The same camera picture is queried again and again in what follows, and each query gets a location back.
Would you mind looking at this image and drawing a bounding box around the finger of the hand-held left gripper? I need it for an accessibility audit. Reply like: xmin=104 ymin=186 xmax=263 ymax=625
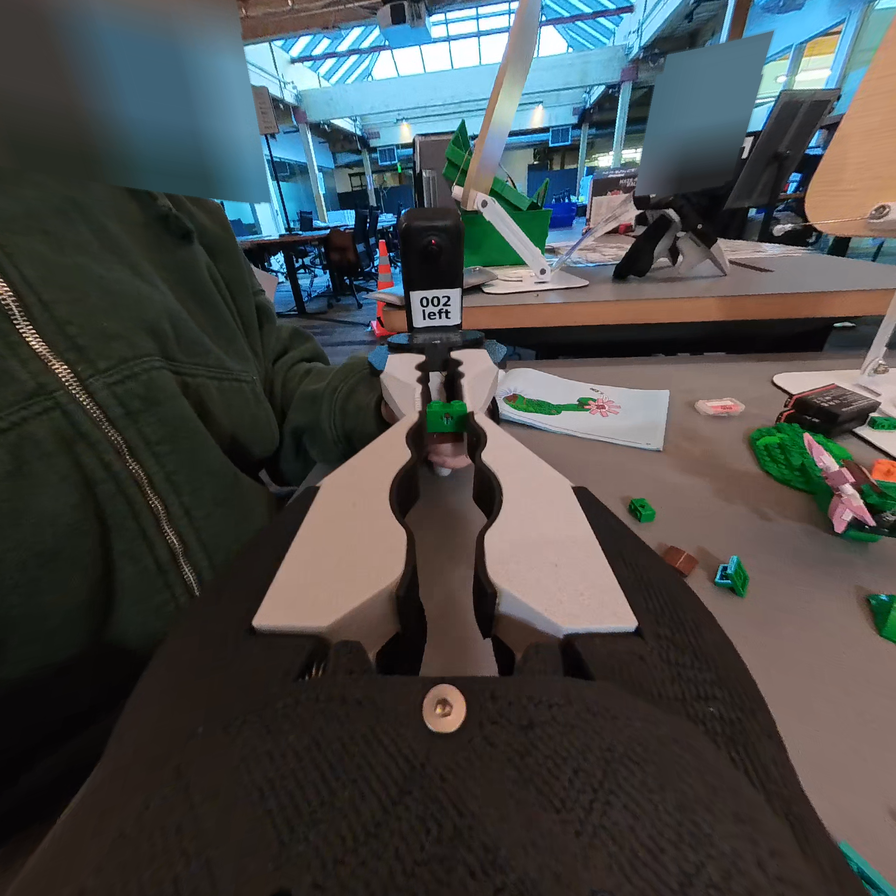
xmin=454 ymin=349 xmax=501 ymax=423
xmin=380 ymin=352 xmax=428 ymax=427

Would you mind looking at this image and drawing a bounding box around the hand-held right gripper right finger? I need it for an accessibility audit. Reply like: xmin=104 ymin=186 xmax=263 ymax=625
xmin=465 ymin=409 xmax=640 ymax=658

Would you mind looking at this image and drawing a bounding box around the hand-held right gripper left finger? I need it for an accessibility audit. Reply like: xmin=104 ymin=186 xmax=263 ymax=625
xmin=252 ymin=413 xmax=429 ymax=658

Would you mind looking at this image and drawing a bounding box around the person's left forearm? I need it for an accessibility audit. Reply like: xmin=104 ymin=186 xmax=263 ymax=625
xmin=269 ymin=315 xmax=393 ymax=487

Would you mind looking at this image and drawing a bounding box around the lego instruction booklet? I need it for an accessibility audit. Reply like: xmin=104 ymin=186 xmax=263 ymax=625
xmin=496 ymin=367 xmax=671 ymax=451

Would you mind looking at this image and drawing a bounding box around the lego lily pad flower build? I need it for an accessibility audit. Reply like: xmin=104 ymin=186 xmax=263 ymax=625
xmin=749 ymin=420 xmax=896 ymax=543

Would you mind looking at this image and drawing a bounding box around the teal lego piece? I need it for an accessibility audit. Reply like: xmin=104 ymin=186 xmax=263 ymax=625
xmin=836 ymin=840 xmax=896 ymax=896

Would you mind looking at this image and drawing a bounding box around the orange traffic cone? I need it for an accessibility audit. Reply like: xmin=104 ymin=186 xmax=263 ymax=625
xmin=370 ymin=239 xmax=401 ymax=338

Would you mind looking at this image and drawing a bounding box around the green plastic crate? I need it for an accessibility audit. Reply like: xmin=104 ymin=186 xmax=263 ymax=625
xmin=443 ymin=119 xmax=554 ymax=268

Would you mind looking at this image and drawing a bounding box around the black office chair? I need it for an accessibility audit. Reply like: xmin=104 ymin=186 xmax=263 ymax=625
xmin=322 ymin=227 xmax=372 ymax=309

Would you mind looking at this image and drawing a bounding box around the dark printed box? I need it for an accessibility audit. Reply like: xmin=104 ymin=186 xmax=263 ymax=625
xmin=587 ymin=167 xmax=641 ymax=232

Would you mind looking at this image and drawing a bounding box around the wooden edge work table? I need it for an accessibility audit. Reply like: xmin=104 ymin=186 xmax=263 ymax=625
xmin=381 ymin=238 xmax=896 ymax=333

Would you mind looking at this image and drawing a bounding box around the person's green zip jacket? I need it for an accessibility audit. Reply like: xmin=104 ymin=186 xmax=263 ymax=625
xmin=0 ymin=178 xmax=337 ymax=771

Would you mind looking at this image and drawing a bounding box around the black box red edge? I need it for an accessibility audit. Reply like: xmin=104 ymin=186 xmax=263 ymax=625
xmin=783 ymin=383 xmax=882 ymax=421

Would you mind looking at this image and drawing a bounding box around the tilted black monitor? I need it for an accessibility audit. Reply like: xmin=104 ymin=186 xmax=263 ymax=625
xmin=724 ymin=89 xmax=841 ymax=211

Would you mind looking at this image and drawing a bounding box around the wooden shade desk lamp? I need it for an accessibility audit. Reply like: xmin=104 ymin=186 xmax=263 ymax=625
xmin=772 ymin=0 xmax=896 ymax=459

